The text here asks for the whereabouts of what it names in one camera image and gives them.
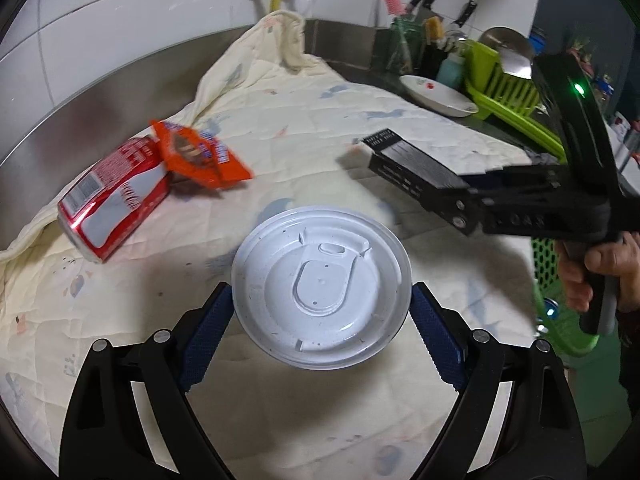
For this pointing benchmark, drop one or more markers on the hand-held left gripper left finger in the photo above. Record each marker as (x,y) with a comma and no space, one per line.
(207,340)

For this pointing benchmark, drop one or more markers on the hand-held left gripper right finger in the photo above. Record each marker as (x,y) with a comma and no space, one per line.
(435,335)

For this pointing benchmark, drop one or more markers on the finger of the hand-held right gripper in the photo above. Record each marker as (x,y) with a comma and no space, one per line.
(457,212)
(520,177)

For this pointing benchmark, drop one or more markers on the black carton box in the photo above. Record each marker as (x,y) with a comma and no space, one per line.
(415,160)

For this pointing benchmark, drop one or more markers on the green mesh basket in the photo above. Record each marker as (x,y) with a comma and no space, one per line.
(545,260)

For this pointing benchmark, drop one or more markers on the white plastic cup lid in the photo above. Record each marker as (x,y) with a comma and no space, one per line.
(320,285)

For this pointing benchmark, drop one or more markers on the person's right hand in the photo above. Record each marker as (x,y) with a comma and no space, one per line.
(607,260)

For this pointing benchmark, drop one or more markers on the grey rag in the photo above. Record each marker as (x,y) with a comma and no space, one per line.
(542,157)

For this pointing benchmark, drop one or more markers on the cream printed quilt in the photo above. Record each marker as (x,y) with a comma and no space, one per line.
(150,310)

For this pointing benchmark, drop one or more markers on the green dish rack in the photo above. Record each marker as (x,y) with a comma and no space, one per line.
(505,90)

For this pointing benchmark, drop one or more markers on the white bowl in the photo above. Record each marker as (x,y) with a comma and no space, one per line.
(440,97)

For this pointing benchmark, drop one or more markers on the blue plastic container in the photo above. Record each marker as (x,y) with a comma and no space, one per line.
(538,40)

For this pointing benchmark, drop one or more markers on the teal bottle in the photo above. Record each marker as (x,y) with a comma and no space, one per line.
(450,70)

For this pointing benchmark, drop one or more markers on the metal pot lid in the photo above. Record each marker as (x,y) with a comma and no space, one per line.
(505,42)

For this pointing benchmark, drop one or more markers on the yellow scrub sponge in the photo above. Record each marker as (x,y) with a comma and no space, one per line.
(434,30)

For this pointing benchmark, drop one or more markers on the orange snack wrapper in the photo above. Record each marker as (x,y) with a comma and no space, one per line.
(227,170)

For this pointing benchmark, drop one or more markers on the red soda can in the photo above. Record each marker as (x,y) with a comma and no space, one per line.
(115,195)

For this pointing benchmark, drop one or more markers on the green utensil holder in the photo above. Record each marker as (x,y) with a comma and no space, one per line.
(407,45)

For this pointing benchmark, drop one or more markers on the pink bottle brush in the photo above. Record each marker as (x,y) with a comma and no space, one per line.
(392,0)

